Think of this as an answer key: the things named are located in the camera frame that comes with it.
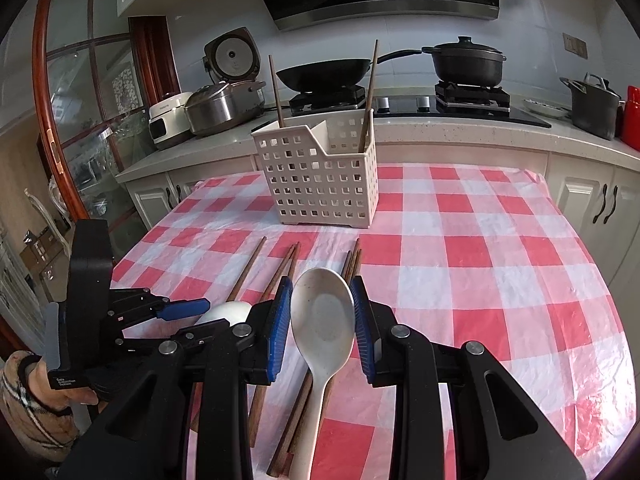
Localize white small cooker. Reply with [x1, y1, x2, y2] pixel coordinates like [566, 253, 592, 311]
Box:
[149, 92, 192, 150]

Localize red thermos bottle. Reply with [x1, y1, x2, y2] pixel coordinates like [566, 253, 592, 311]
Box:
[620, 86, 640, 151]

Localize grey lidded stockpot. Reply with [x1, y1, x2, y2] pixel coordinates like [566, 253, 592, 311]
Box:
[560, 73, 622, 140]

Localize white lower cabinets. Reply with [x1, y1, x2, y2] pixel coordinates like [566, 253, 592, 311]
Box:
[117, 139, 639, 310]

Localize silver open rice cooker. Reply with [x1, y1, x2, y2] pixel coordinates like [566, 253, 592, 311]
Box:
[184, 27, 266, 136]

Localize red white checkered tablecloth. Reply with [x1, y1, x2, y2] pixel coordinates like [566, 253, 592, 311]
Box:
[113, 164, 636, 476]

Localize small white dish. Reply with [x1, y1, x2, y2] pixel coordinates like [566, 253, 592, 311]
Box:
[523, 99, 568, 119]

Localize patterned sleeve left forearm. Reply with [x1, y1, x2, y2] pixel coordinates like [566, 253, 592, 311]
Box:
[1, 350, 79, 464]

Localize black gas cooktop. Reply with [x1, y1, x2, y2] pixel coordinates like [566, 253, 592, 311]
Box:
[283, 81, 551, 128]

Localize red framed glass door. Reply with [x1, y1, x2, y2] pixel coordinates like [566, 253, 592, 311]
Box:
[32, 0, 179, 252]

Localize black wok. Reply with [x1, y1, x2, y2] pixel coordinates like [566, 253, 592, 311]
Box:
[275, 48, 424, 94]

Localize wall switch plate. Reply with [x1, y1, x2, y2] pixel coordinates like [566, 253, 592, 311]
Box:
[562, 32, 589, 60]

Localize white ceramic spoon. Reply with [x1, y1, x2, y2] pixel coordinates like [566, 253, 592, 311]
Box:
[290, 268, 355, 479]
[196, 301, 252, 326]

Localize person's left hand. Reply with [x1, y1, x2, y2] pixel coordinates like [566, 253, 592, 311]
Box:
[27, 359, 99, 412]

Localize black lidded pot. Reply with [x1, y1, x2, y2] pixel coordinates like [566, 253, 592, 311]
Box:
[422, 36, 506, 88]

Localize white perforated utensil basket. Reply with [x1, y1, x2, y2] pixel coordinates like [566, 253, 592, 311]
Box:
[252, 110, 378, 229]

